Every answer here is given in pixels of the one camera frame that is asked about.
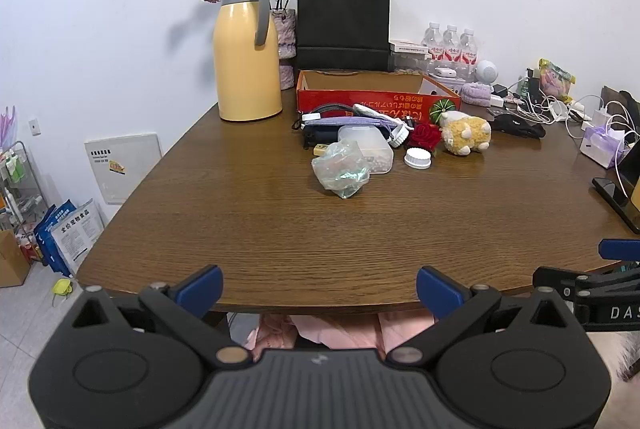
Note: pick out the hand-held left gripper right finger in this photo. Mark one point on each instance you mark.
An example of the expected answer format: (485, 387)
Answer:
(440, 291)

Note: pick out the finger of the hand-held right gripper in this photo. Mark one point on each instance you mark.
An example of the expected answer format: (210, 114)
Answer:
(555, 276)
(620, 249)

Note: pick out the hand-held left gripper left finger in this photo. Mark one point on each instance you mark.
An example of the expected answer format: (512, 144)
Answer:
(200, 291)

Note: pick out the white round lid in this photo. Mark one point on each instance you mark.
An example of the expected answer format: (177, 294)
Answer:
(418, 158)

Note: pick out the clear plastic bag green contents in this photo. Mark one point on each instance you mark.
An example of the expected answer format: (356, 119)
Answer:
(342, 171)

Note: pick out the red fabric rose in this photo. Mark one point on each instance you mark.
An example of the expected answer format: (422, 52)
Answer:
(425, 136)

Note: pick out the yellow plush toy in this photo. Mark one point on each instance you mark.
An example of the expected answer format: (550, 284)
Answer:
(467, 134)

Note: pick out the white face brush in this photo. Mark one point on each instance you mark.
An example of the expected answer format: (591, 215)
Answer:
(397, 136)

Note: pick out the clear container with beads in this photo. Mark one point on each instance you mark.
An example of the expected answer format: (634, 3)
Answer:
(372, 144)

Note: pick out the small yellow tile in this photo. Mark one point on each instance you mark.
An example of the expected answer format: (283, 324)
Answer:
(321, 150)

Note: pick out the purple pouch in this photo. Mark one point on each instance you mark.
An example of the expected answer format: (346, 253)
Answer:
(345, 122)

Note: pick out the dark blue pouch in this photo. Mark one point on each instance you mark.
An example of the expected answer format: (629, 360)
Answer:
(320, 139)

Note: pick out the small white device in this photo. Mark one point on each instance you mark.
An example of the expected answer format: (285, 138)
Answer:
(311, 117)

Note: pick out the red cardboard box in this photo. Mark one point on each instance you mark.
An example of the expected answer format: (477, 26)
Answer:
(350, 101)

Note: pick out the black phone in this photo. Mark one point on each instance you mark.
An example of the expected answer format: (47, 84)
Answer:
(617, 201)

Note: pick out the person's pink-clothed legs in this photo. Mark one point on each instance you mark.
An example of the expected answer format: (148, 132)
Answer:
(350, 334)

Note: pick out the yellow floor object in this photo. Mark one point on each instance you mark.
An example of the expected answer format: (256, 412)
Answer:
(62, 287)

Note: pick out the blue white feed bags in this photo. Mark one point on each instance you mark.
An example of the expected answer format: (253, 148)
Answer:
(70, 236)

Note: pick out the black cloth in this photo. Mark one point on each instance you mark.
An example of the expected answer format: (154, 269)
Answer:
(517, 126)

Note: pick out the colourful snack bag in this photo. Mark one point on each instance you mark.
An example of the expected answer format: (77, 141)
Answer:
(556, 79)

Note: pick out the dark green bottle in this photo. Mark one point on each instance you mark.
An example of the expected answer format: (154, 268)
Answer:
(523, 89)

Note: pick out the white charger plug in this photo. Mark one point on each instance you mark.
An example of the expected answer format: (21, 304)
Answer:
(498, 98)

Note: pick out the brown cardboard box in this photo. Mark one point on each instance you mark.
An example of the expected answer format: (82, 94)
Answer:
(12, 261)

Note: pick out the purple fluffy cloth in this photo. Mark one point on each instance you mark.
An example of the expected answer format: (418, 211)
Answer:
(476, 93)

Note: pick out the white round device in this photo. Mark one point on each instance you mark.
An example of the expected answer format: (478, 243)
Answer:
(486, 72)

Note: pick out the white earbuds case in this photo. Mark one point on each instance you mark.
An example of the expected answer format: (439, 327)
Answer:
(445, 71)

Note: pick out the clear plastic storage box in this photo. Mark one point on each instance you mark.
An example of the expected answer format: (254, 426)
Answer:
(407, 65)

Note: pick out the yellow vase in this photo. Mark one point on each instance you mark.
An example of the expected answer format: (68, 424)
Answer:
(245, 59)

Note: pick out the white flat box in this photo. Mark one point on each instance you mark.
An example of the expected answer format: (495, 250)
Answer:
(407, 49)

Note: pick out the clear water bottle red label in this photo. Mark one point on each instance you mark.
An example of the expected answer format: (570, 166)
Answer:
(469, 47)
(432, 44)
(451, 45)

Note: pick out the patterned flower vase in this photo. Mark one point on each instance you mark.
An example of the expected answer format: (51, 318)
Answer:
(286, 34)

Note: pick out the black paper bag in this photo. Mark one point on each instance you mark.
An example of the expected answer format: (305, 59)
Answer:
(345, 19)

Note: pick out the wall switch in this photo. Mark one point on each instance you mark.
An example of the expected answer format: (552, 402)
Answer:
(34, 127)

